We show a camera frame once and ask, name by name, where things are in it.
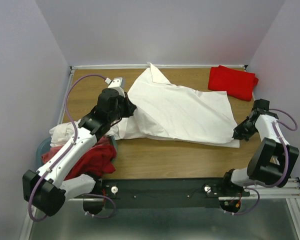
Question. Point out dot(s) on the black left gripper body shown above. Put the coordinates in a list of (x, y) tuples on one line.
[(113, 116)]

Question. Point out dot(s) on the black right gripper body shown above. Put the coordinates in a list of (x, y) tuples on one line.
[(245, 130)]

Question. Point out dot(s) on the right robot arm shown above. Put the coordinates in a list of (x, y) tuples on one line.
[(274, 159)]

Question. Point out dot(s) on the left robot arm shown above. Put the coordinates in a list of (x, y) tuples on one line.
[(47, 188)]

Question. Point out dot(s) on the white printed t-shirt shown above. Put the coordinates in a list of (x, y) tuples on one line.
[(165, 111)]

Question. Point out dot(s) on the pink t-shirt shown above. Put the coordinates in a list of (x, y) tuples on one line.
[(50, 155)]

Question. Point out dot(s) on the teal plastic bin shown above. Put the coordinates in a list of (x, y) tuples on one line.
[(44, 147)]

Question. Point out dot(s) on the folded bright red t-shirt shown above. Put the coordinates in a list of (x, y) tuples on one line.
[(237, 84)]

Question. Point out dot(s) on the dark red t-shirt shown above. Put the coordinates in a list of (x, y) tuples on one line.
[(99, 171)]

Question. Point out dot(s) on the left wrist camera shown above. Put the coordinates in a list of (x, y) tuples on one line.
[(118, 84)]

